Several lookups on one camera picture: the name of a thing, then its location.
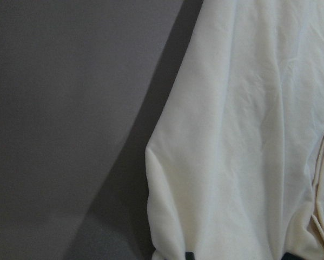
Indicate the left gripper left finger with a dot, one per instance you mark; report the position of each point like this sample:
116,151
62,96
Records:
189,256

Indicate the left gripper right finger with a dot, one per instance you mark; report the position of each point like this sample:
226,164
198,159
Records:
290,256

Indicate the yellow long sleeve shirt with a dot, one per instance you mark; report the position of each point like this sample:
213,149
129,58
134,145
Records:
235,164

